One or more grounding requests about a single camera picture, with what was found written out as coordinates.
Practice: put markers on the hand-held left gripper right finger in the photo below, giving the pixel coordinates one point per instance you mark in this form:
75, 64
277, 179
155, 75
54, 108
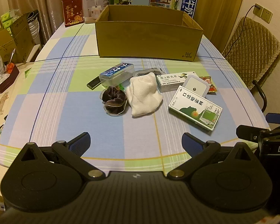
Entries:
191, 142

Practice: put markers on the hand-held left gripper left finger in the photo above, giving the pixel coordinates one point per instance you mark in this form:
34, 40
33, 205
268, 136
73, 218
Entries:
80, 142

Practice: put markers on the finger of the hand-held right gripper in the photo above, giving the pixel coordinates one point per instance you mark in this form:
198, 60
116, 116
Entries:
246, 133
277, 118

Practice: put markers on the green white medicine box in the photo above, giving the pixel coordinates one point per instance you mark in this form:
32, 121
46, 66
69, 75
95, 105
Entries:
191, 108

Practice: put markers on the red snack packet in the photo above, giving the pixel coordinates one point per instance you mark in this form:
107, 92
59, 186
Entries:
212, 89

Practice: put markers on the brown velvet scrunchie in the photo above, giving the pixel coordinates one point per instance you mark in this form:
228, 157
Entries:
113, 98

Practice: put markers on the white square night light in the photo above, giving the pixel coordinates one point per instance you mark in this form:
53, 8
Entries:
194, 84

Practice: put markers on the small black stick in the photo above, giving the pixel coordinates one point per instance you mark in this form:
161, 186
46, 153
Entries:
93, 83

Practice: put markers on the white ointment box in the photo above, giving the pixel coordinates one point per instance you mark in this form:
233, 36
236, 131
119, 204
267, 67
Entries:
168, 82

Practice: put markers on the white towel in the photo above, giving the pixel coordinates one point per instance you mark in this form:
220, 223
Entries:
142, 95

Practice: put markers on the clear plastic box blue label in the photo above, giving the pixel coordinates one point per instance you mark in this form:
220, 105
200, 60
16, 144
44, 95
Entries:
116, 74

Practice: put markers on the dark patterned packet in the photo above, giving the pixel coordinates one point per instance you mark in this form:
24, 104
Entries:
152, 71

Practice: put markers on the brown cardboard box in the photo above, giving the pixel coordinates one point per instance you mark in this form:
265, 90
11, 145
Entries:
142, 42

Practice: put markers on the checked tablecloth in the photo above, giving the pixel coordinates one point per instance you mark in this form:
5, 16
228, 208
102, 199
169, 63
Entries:
79, 112

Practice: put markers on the small green plastic piece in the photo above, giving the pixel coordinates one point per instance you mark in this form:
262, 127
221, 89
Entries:
121, 86

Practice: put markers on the chair with quilted cover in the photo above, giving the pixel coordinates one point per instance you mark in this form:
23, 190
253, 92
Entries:
249, 49

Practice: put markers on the green printed packets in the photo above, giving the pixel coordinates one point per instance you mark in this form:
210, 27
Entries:
1, 127

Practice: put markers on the cream printed cloth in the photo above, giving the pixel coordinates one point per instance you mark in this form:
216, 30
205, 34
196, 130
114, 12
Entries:
4, 107

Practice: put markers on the small green box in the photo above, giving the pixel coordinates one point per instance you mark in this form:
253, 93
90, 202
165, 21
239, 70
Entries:
28, 72

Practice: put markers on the dark wooden tray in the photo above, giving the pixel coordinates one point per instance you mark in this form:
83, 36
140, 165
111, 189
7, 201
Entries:
7, 84

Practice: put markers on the white stool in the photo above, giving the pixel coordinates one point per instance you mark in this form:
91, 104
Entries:
37, 51

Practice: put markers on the orange small item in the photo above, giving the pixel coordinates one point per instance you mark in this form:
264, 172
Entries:
9, 68

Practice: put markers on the large open cardboard carton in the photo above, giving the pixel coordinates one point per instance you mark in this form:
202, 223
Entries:
21, 39

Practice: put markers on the wooden door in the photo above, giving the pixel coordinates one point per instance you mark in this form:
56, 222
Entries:
219, 9

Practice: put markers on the stacked metal buckets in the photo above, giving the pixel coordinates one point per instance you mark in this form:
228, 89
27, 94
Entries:
33, 28

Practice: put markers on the cardboard carton white cutout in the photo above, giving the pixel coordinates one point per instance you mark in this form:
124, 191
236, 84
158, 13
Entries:
2, 44

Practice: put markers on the red gift box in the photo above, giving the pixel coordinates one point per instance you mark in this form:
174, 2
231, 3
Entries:
72, 11

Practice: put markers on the white humidifier box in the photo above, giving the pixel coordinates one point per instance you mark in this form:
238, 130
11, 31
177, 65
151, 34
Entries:
93, 7

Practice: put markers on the blue milk carton box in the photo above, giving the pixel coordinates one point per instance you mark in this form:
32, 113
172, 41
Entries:
189, 0

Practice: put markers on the green tissue packs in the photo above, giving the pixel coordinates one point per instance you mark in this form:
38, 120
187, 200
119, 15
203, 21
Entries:
9, 18

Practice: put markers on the beige curtain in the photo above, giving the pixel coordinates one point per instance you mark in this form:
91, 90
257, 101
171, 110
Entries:
49, 0

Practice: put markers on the beige wall socket with plug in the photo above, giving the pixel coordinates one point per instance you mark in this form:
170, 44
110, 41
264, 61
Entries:
257, 10

